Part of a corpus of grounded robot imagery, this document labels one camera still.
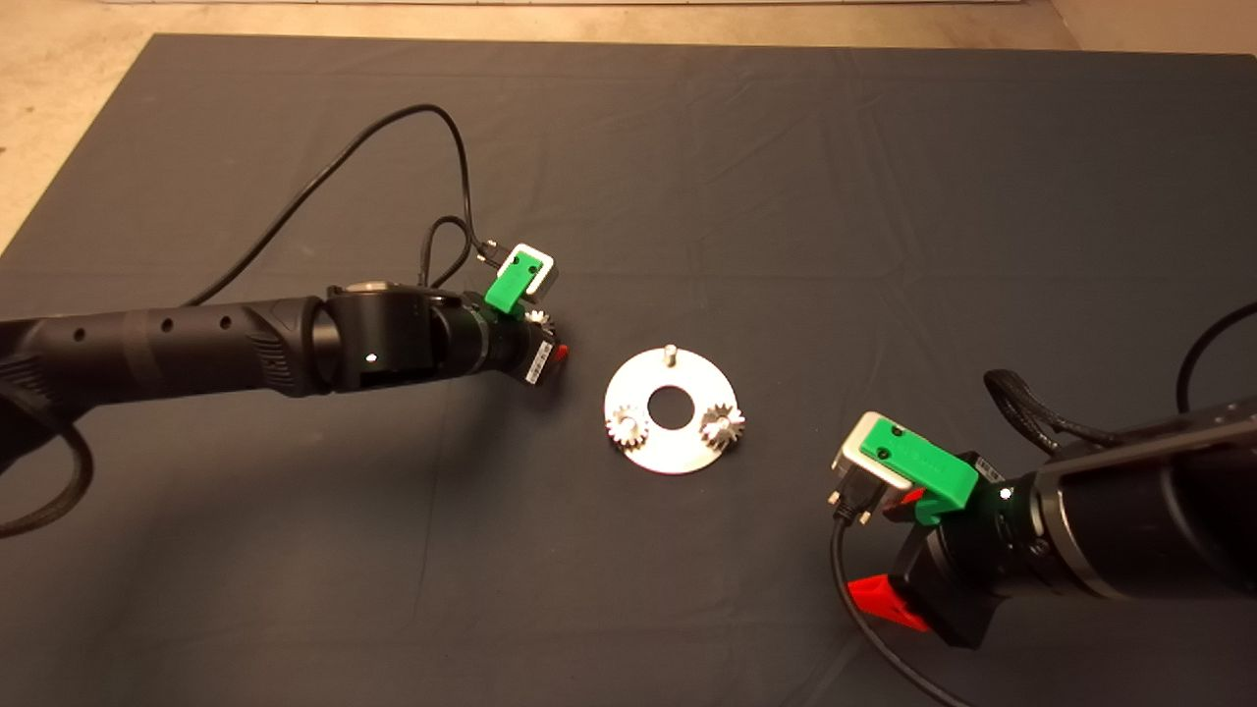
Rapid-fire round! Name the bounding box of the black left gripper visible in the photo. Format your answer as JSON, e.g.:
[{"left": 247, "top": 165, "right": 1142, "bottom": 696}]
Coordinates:
[{"left": 471, "top": 306, "right": 572, "bottom": 388}]

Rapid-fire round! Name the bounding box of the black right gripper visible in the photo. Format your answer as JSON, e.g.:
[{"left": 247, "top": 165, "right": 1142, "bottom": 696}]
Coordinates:
[{"left": 846, "top": 452, "right": 1044, "bottom": 650}]

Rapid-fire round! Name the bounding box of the round metal carrier plate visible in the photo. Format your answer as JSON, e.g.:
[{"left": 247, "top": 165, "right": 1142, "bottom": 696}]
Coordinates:
[{"left": 603, "top": 344, "right": 739, "bottom": 476}]

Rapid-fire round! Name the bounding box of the dark grey table cloth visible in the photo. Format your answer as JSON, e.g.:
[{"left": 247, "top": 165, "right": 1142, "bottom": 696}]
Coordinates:
[{"left": 0, "top": 34, "right": 1257, "bottom": 707}]

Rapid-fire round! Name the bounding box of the smooth black right camera cable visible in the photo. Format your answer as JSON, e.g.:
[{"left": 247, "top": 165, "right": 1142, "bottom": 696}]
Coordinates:
[{"left": 829, "top": 302, "right": 1257, "bottom": 707}]

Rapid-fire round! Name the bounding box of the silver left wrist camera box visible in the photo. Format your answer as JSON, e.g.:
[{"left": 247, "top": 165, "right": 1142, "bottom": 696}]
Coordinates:
[{"left": 496, "top": 243, "right": 559, "bottom": 301}]

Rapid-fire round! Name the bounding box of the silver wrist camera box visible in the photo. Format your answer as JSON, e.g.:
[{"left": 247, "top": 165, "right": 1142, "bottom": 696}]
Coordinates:
[
  {"left": 829, "top": 411, "right": 914, "bottom": 518},
  {"left": 496, "top": 243, "right": 559, "bottom": 301}
]

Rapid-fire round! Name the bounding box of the green left camera mount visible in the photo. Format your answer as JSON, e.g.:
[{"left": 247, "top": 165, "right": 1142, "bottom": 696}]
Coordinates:
[{"left": 485, "top": 252, "right": 542, "bottom": 315}]

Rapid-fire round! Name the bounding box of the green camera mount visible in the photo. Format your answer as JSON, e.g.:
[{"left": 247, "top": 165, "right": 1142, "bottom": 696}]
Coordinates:
[
  {"left": 859, "top": 420, "right": 981, "bottom": 520},
  {"left": 485, "top": 252, "right": 542, "bottom": 315}
]

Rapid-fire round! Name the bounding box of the green right camera mount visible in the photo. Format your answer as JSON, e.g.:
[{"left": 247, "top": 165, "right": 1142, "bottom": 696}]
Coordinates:
[{"left": 859, "top": 420, "right": 981, "bottom": 520}]

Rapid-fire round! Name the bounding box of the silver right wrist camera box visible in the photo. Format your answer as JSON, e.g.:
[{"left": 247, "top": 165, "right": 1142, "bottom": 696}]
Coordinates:
[{"left": 829, "top": 411, "right": 914, "bottom": 518}]

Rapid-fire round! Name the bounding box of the braided black right arm cable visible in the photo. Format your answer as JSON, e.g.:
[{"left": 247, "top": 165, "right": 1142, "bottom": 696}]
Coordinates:
[{"left": 984, "top": 369, "right": 1132, "bottom": 456}]

